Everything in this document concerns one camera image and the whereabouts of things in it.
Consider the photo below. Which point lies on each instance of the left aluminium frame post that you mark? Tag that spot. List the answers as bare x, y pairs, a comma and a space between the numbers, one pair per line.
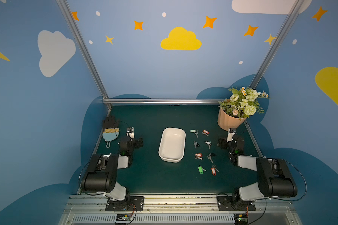
66, 12

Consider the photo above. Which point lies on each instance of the white tag key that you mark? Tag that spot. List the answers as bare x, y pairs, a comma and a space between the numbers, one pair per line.
209, 144

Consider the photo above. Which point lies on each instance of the controller board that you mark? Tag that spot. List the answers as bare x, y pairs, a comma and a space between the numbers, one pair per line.
241, 219
123, 218

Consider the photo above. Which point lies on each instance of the black head key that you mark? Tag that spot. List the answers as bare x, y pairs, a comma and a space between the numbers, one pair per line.
196, 144

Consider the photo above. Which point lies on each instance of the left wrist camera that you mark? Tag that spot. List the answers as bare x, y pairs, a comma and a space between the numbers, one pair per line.
130, 132

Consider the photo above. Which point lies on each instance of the green tag key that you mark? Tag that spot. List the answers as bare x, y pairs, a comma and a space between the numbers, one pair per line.
194, 132
201, 169

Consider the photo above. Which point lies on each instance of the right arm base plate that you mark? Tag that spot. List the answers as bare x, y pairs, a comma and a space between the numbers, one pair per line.
226, 203

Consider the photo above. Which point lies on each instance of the left controller board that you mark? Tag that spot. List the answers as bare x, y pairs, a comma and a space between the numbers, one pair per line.
123, 218

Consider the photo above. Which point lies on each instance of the artificial flower bouquet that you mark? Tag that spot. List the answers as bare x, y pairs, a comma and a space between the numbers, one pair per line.
243, 102

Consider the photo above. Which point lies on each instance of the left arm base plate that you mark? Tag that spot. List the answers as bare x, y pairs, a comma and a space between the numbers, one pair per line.
126, 205

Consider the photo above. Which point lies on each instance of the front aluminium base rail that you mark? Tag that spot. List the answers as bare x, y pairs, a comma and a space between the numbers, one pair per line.
176, 209

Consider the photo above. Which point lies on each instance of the white plastic storage box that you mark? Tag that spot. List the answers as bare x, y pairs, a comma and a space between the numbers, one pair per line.
172, 145

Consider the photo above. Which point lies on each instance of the aluminium frame post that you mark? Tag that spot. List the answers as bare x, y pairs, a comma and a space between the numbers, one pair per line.
282, 33
66, 12

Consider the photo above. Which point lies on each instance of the right aluminium frame post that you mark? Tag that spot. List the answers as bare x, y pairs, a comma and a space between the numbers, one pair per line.
282, 33

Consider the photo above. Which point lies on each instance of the horizontal aluminium frame rail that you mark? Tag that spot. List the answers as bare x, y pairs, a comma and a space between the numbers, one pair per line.
133, 101

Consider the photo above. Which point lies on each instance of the pink faceted flower pot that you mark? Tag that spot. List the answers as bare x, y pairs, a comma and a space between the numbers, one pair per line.
226, 122

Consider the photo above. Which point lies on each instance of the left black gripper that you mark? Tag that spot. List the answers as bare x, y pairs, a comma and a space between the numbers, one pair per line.
136, 142

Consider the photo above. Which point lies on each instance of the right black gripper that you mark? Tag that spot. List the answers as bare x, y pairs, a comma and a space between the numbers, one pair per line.
224, 143

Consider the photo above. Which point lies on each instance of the right controller board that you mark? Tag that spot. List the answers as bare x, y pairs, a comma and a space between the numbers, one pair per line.
241, 219

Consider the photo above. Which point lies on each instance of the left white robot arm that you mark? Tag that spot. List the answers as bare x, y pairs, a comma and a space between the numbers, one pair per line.
100, 177

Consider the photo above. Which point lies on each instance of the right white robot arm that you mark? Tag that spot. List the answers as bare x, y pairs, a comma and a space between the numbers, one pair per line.
274, 178

